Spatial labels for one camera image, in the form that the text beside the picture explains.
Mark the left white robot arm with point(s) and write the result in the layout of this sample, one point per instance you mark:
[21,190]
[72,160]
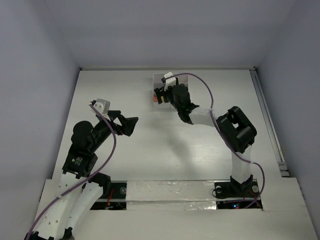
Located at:
[80,187]

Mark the white organizer right column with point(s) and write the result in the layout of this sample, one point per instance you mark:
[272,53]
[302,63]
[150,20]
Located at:
[182,78]

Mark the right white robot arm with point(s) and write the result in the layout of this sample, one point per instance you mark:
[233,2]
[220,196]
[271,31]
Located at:
[234,127]

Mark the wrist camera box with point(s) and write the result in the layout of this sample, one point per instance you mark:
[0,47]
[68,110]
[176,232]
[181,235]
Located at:
[102,106]
[168,80]

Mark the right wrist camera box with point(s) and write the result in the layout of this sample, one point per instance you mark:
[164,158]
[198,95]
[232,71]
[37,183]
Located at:
[168,80]

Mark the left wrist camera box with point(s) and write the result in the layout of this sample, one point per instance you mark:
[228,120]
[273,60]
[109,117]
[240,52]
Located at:
[102,106]

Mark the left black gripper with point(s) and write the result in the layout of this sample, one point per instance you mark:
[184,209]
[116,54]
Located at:
[127,123]

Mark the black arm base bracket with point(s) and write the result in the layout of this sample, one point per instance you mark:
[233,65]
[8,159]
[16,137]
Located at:
[224,190]

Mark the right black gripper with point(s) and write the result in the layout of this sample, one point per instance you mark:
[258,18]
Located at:
[161,91]

